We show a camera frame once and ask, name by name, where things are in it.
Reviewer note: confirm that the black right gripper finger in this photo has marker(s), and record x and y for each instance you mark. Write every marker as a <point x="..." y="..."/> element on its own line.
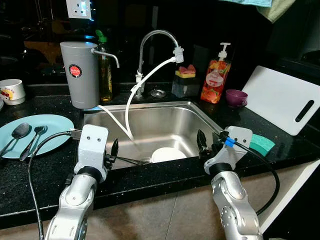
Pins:
<point x="218" y="138"/>
<point x="202" y="140"/>

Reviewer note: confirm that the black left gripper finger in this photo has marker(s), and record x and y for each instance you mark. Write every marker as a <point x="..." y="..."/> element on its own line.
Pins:
<point x="114" y="148"/>

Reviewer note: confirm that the white bowl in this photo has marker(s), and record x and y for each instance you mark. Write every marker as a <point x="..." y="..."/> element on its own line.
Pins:
<point x="168" y="155"/>

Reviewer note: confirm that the steel fork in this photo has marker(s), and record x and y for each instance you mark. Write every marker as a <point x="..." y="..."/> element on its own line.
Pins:
<point x="39" y="131"/>

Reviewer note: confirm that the steel spoon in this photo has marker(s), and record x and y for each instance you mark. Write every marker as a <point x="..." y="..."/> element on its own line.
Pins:
<point x="21" y="131"/>

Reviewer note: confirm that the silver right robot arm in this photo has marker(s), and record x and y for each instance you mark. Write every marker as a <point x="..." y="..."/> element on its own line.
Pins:
<point x="230" y="200"/>

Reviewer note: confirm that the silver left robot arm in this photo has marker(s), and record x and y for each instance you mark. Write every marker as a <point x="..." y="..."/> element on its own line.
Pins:
<point x="77" y="200"/>

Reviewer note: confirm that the thin white tube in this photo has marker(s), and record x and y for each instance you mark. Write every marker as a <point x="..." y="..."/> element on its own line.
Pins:
<point x="115" y="121"/>

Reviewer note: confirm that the stainless steel sink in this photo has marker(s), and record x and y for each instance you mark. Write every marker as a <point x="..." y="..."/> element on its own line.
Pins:
<point x="170" y="125"/>

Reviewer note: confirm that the purple cup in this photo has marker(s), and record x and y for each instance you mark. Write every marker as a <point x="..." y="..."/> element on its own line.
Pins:
<point x="236" y="98"/>

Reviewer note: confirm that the green sponge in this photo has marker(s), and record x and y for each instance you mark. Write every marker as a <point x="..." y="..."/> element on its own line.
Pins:
<point x="264" y="145"/>

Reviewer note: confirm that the dark clear sponge holder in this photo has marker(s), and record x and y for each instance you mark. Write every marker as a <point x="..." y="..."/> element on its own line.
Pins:
<point x="186" y="88"/>

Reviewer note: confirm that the orange dish soap pump bottle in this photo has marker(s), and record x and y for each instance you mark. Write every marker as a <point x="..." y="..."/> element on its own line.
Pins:
<point x="215" y="84"/>

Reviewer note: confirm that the teal plate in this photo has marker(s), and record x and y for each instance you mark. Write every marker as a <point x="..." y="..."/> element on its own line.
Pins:
<point x="55" y="125"/>

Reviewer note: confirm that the grey water filter canister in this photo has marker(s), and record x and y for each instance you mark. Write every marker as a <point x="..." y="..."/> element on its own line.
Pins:
<point x="79" y="92"/>

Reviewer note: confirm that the oil bottle with green cap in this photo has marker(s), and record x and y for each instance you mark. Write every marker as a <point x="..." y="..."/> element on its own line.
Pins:
<point x="106" y="79"/>

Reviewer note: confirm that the white plastic cutting board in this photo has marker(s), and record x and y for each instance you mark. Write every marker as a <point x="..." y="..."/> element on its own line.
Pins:
<point x="275" y="97"/>

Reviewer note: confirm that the red and yellow sponge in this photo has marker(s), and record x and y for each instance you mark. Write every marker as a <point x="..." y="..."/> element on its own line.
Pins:
<point x="186" y="71"/>

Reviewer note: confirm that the white faucet diverter head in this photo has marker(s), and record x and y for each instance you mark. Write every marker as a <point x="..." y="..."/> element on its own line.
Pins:
<point x="178" y="55"/>

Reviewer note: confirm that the white printed mug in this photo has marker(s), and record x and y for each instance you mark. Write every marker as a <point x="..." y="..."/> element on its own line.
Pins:
<point x="12" y="91"/>

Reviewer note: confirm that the blue towel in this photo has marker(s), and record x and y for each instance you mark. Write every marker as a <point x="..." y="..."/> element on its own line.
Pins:
<point x="250" y="2"/>

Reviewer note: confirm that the olive green towel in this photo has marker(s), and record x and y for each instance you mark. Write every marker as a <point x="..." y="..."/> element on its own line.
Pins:
<point x="276" y="10"/>

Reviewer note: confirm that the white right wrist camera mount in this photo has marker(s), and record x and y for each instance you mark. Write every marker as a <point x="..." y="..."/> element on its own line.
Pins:
<point x="240" y="135"/>

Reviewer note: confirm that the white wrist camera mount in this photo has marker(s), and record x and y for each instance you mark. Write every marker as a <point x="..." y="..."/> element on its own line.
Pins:
<point x="92" y="140"/>
<point x="240" y="135"/>

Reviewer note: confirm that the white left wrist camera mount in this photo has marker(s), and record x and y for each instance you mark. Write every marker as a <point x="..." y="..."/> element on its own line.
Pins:
<point x="92" y="140"/>

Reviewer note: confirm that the white wall socket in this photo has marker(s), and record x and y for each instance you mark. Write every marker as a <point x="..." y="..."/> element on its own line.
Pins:
<point x="76" y="8"/>

